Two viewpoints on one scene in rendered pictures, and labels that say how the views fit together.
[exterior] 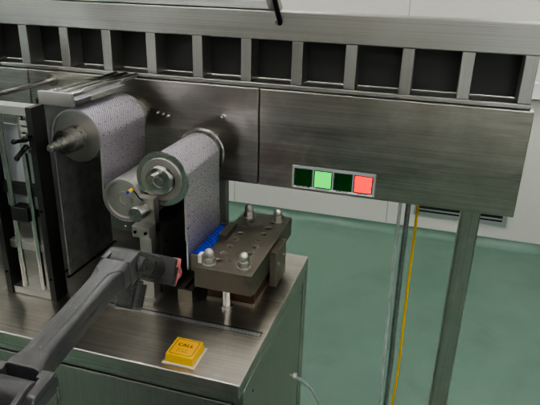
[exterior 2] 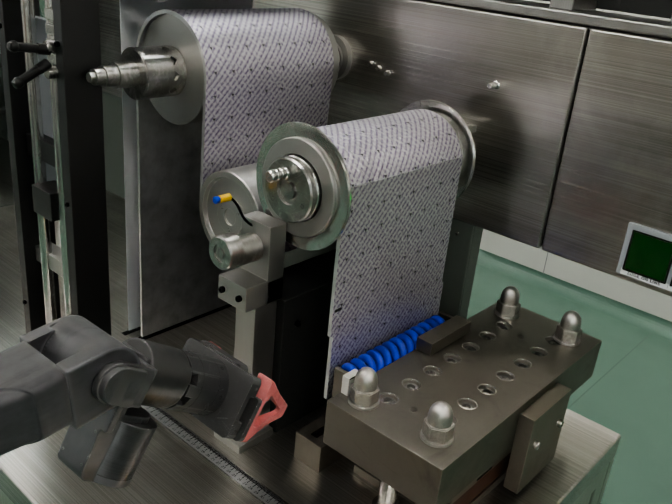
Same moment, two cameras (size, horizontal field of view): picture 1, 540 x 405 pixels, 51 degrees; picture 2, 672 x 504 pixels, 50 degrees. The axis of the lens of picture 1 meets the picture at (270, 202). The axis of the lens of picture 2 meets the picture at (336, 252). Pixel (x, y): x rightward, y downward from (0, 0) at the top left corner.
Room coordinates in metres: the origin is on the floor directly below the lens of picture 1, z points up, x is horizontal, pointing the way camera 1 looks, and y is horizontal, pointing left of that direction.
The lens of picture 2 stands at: (0.69, -0.07, 1.52)
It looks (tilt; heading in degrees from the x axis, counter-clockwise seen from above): 24 degrees down; 23
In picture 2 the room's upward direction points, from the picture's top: 6 degrees clockwise
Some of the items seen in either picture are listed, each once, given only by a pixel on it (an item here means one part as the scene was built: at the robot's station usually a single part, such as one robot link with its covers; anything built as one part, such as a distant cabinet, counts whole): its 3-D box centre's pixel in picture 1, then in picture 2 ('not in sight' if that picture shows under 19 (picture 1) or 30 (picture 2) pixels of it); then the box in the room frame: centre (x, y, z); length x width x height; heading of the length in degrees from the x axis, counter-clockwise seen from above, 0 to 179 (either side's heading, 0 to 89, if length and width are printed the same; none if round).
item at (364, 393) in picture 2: (208, 255); (365, 385); (1.35, 0.16, 1.05); 0.04 x 0.04 x 0.04
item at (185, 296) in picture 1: (205, 272); (377, 407); (1.49, 0.19, 0.92); 0.28 x 0.04 x 0.04; 164
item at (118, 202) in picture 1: (145, 184); (298, 198); (1.54, 0.36, 1.17); 0.26 x 0.12 x 0.12; 164
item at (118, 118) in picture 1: (141, 190); (289, 208); (1.54, 0.37, 1.16); 0.39 x 0.23 x 0.51; 74
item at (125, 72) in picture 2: (55, 145); (111, 75); (1.38, 0.54, 1.33); 0.06 x 0.03 x 0.03; 164
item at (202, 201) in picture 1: (202, 194); (398, 241); (1.49, 0.19, 1.17); 0.23 x 0.01 x 0.18; 164
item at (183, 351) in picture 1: (185, 351); not in sight; (1.12, 0.19, 0.91); 0.07 x 0.07 x 0.02; 74
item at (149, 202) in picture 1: (147, 251); (246, 336); (1.36, 0.33, 1.05); 0.06 x 0.05 x 0.31; 164
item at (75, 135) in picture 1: (70, 139); (152, 72); (1.44, 0.53, 1.33); 0.06 x 0.06 x 0.06; 74
